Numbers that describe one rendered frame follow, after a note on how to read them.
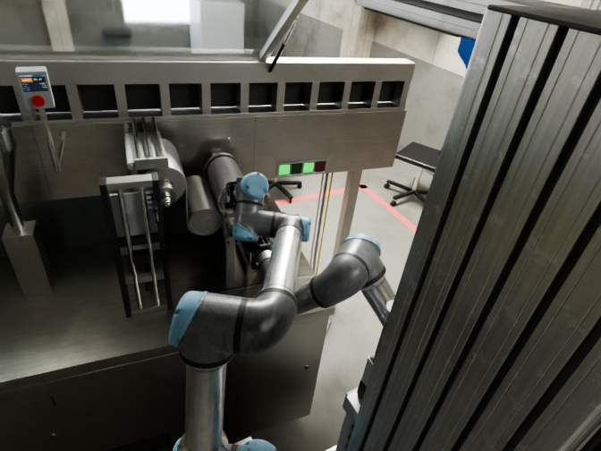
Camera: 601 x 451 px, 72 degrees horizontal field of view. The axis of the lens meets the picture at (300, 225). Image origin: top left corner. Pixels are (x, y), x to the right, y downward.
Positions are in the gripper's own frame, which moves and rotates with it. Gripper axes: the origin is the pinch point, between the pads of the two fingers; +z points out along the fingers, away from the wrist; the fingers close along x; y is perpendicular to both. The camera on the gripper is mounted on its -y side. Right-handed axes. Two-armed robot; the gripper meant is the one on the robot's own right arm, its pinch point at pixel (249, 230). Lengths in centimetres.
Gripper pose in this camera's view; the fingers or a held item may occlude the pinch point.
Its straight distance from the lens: 165.6
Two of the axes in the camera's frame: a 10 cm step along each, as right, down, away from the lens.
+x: -9.3, 1.3, -3.5
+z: -3.6, -5.6, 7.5
